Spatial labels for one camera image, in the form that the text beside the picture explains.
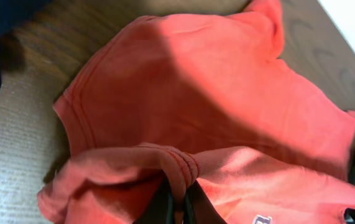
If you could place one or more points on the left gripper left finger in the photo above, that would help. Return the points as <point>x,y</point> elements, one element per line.
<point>160,209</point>

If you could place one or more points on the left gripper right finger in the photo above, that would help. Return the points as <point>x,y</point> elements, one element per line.
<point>198,208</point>

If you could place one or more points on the red orange t-shirt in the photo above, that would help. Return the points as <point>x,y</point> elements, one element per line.
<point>205,98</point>

